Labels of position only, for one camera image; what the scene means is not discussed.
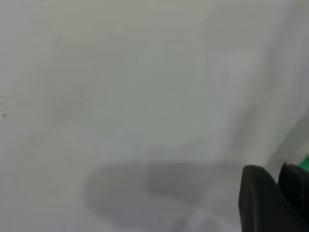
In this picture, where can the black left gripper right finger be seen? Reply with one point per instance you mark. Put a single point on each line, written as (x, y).
(297, 186)

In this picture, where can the clear zip bag green strip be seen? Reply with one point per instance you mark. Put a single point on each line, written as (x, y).
(304, 162)

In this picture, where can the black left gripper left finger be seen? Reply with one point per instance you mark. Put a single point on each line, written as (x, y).
(260, 207)

